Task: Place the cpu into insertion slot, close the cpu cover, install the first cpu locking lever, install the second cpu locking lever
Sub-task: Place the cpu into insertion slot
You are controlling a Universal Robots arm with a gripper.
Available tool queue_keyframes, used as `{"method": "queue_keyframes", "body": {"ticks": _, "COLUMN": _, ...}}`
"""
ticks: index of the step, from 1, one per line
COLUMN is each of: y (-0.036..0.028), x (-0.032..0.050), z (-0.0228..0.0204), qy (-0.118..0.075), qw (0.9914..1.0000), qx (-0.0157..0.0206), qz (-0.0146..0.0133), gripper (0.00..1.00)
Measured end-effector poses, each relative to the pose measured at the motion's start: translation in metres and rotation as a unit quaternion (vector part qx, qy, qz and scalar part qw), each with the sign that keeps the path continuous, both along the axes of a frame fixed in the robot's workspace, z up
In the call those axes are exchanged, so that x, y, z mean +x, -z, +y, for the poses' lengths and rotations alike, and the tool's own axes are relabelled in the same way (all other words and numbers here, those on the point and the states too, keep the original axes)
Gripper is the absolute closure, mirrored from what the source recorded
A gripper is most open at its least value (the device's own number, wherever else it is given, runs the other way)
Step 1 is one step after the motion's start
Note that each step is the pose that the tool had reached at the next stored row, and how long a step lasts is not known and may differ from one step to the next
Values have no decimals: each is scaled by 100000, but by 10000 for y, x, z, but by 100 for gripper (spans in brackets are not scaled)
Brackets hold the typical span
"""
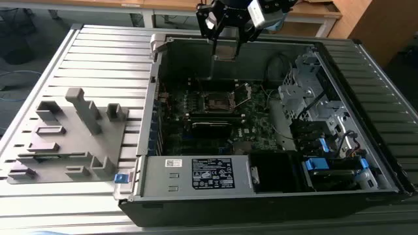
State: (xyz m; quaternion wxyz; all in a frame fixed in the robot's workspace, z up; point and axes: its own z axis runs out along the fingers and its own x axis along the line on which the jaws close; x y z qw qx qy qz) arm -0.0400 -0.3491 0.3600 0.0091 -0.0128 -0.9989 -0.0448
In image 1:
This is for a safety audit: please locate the pale blue teach pendant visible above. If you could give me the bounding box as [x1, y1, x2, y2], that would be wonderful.
[261, 19, 289, 32]

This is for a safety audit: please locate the wooden cabinet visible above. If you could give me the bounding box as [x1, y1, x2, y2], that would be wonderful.
[329, 0, 418, 68]

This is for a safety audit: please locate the black PC case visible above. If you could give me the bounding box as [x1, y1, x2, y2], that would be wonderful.
[112, 33, 418, 228]

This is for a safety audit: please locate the coloured wire bundle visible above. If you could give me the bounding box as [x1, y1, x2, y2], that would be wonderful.
[346, 146, 365, 159]

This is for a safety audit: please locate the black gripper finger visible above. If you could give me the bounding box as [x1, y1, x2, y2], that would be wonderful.
[195, 6, 226, 60]
[235, 23, 262, 61]

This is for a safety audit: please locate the green motherboard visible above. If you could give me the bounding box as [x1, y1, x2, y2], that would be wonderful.
[152, 82, 290, 157]

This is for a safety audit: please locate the silver green CPU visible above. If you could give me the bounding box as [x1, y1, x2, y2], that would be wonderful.
[214, 45, 238, 61]

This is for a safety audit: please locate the silver metal drive cage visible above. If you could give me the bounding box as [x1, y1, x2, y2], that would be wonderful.
[277, 47, 363, 157]

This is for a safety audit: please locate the blue drive carrier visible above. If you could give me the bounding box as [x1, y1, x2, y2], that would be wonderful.
[317, 138, 330, 153]
[355, 158, 371, 182]

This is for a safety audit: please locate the black hard disk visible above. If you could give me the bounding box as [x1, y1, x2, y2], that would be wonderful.
[309, 170, 358, 192]

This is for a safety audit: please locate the green RAM stick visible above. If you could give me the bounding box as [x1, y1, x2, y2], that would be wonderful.
[34, 154, 66, 164]

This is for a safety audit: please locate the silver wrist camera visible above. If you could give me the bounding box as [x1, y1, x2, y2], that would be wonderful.
[247, 0, 289, 28]

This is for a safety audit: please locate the CPU socket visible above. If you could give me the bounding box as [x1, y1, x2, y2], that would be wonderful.
[201, 91, 238, 112]

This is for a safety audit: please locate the grey chipset heatsink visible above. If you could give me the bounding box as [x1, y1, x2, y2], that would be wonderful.
[234, 141, 253, 153]

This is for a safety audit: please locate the black office chair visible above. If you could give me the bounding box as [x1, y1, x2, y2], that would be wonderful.
[0, 7, 39, 66]

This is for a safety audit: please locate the blue floor cable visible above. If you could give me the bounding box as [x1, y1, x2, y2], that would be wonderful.
[0, 70, 43, 102]

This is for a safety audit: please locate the wooden desk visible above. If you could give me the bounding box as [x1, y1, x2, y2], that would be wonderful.
[0, 0, 147, 27]
[143, 0, 343, 38]

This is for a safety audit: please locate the blue drive latch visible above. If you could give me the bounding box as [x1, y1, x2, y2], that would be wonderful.
[302, 158, 329, 171]

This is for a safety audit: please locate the grey power supply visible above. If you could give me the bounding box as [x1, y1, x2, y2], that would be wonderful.
[139, 154, 258, 197]

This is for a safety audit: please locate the grey parts rack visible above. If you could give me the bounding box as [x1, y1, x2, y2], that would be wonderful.
[6, 87, 131, 185]

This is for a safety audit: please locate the black graphics card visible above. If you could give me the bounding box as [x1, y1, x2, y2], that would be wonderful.
[190, 121, 234, 141]

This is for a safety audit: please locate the black RAM slot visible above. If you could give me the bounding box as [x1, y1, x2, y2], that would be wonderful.
[189, 112, 245, 117]
[189, 116, 245, 122]

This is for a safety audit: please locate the metal socket cover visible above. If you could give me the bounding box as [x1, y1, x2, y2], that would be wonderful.
[233, 82, 253, 105]

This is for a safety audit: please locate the black cable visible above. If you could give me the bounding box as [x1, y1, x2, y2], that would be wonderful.
[295, 90, 326, 123]
[335, 131, 357, 154]
[265, 52, 295, 86]

